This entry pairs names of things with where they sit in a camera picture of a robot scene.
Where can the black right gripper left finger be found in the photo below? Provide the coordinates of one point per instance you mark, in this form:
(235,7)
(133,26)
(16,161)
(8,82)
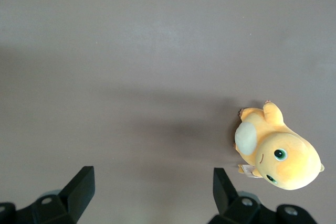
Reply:
(76,197)

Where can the orange plush toy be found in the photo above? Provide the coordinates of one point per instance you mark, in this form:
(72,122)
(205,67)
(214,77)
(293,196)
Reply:
(286,155)

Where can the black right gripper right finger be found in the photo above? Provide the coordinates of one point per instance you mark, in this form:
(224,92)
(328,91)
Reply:
(225,205)

